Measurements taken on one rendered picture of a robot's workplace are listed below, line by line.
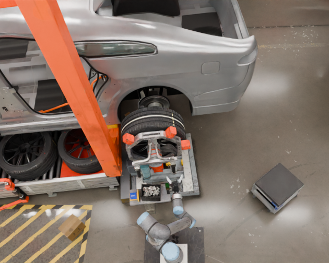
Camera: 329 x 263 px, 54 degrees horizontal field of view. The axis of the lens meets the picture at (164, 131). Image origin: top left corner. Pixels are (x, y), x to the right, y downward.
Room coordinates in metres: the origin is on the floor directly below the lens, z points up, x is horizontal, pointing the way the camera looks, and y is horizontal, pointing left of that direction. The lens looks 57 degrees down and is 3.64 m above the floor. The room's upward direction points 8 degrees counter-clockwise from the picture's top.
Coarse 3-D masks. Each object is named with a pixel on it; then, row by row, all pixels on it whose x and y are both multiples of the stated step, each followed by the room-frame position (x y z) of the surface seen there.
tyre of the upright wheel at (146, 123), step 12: (144, 108) 1.91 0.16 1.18; (156, 108) 1.90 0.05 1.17; (132, 120) 1.82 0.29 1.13; (144, 120) 1.77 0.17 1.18; (156, 120) 1.76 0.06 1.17; (168, 120) 1.77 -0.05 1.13; (180, 120) 1.84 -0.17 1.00; (132, 132) 1.70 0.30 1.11; (180, 132) 1.69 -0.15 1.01; (144, 156) 1.70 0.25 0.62
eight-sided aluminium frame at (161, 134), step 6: (150, 132) 1.67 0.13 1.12; (156, 132) 1.66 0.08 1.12; (162, 132) 1.65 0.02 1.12; (138, 138) 1.62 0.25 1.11; (144, 138) 1.61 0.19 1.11; (150, 138) 1.61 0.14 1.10; (156, 138) 1.61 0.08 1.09; (168, 138) 1.61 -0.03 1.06; (174, 138) 1.65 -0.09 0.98; (180, 138) 1.65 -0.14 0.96; (126, 144) 1.66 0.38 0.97; (132, 144) 1.62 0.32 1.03; (180, 144) 1.60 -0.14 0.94; (126, 150) 1.62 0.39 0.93; (180, 150) 1.60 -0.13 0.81; (132, 156) 1.62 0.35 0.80; (138, 156) 1.66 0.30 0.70; (168, 156) 1.65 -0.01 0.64
